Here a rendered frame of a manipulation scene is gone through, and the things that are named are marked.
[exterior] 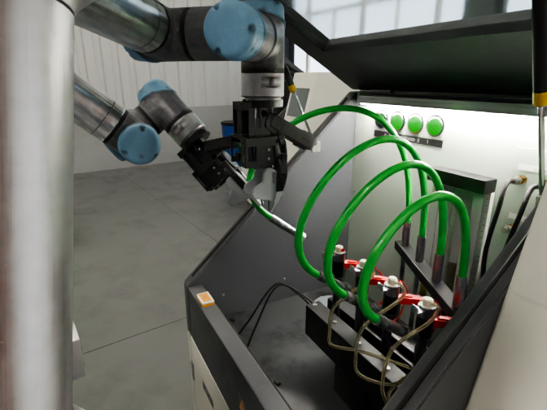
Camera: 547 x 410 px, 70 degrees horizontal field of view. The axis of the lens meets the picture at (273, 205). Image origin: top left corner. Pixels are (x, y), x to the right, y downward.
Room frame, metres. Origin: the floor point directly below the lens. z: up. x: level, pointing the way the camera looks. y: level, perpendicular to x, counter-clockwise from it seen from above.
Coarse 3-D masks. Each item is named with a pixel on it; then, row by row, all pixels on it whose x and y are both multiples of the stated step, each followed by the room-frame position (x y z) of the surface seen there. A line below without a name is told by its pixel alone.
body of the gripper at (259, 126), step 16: (240, 112) 0.69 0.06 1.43; (256, 112) 0.69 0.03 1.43; (272, 112) 0.70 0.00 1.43; (240, 128) 0.69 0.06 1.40; (256, 128) 0.69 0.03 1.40; (272, 128) 0.70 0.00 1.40; (240, 144) 0.69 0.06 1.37; (256, 144) 0.66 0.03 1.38; (272, 144) 0.68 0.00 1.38; (240, 160) 0.69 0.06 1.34; (256, 160) 0.66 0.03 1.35; (272, 160) 0.68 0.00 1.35
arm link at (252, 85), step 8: (248, 80) 0.68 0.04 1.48; (256, 80) 0.67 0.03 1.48; (264, 80) 0.67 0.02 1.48; (272, 80) 0.67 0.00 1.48; (280, 80) 0.69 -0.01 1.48; (248, 88) 0.68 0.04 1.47; (256, 88) 0.67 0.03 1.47; (264, 88) 0.67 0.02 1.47; (272, 88) 0.68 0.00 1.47; (280, 88) 0.69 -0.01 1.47; (248, 96) 0.68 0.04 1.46; (256, 96) 0.67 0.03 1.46; (264, 96) 0.67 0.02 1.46; (272, 96) 0.68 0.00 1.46; (280, 96) 0.69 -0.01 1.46
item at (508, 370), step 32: (544, 192) 0.49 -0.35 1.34; (544, 224) 0.47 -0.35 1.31; (544, 256) 0.45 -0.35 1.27; (512, 288) 0.47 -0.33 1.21; (544, 288) 0.44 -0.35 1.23; (512, 320) 0.45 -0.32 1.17; (544, 320) 0.42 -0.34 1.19; (512, 352) 0.43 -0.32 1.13; (544, 352) 0.41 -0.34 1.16; (480, 384) 0.45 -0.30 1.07; (512, 384) 0.42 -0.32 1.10; (544, 384) 0.39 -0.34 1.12
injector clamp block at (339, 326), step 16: (320, 304) 0.79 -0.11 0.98; (320, 320) 0.74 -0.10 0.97; (336, 320) 0.73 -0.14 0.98; (352, 320) 0.74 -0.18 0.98; (320, 336) 0.74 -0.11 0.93; (336, 336) 0.69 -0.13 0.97; (352, 336) 0.68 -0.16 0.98; (368, 336) 0.69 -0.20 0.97; (336, 352) 0.69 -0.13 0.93; (352, 352) 0.64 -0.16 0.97; (400, 352) 0.63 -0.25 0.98; (336, 368) 0.68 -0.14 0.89; (352, 368) 0.64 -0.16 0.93; (368, 368) 0.60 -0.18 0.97; (400, 368) 0.61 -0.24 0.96; (336, 384) 0.68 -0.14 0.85; (352, 384) 0.64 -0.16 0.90; (368, 384) 0.60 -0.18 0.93; (352, 400) 0.63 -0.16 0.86; (368, 400) 0.61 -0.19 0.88
